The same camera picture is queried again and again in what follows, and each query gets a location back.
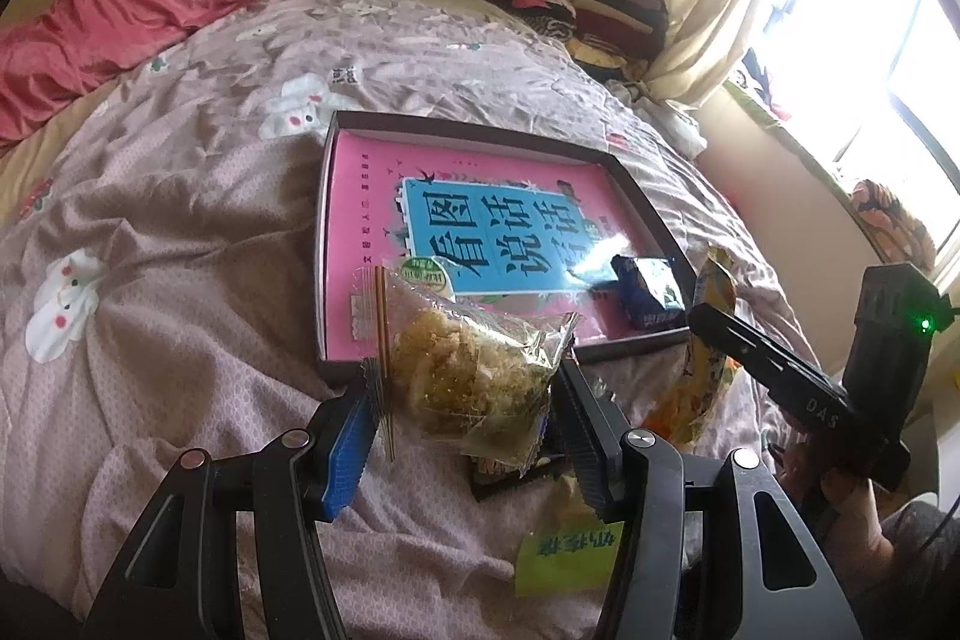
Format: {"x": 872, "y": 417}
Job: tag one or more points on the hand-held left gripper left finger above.
{"x": 346, "y": 452}

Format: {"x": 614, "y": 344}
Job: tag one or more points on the pink book with blue label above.
{"x": 360, "y": 220}

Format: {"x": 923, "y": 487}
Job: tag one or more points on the printed lilac duvet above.
{"x": 187, "y": 197}

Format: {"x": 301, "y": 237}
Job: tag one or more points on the window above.
{"x": 862, "y": 10}

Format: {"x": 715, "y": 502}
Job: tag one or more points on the hanging clothes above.
{"x": 765, "y": 85}

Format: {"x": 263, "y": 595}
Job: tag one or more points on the clear puffed rice snack packet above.
{"x": 465, "y": 362}

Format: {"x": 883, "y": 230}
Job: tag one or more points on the person's right hand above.
{"x": 855, "y": 512}

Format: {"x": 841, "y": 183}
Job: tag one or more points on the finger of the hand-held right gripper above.
{"x": 757, "y": 359}

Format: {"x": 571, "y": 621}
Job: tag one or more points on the dark cardboard tray box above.
{"x": 450, "y": 126}

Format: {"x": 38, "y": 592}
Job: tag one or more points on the person's right forearm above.
{"x": 926, "y": 557}

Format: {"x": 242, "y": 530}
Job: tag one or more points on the blue snack packet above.
{"x": 645, "y": 287}

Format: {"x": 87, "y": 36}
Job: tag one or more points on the yellow snack packet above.
{"x": 706, "y": 385}

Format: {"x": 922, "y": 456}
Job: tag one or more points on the pink blanket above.
{"x": 112, "y": 10}

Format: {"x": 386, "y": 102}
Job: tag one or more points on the green snack packet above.
{"x": 562, "y": 554}

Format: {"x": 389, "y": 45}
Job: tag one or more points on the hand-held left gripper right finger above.
{"x": 589, "y": 452}

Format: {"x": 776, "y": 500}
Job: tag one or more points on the orange floral cloth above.
{"x": 892, "y": 224}

